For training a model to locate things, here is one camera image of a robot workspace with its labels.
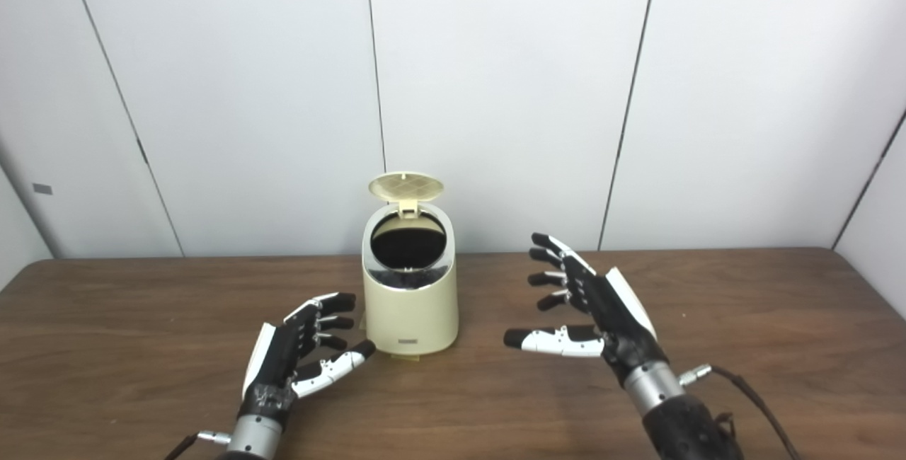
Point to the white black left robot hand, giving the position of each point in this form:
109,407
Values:
272,364

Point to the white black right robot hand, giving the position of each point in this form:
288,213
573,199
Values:
623,325

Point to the cream-colored desktop bin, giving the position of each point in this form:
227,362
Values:
410,315

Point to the round cream bin lid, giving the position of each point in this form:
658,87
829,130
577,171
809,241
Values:
405,186

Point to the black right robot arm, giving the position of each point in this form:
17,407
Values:
683,424

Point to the wide yellow tape piece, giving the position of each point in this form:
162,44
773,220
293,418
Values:
405,355

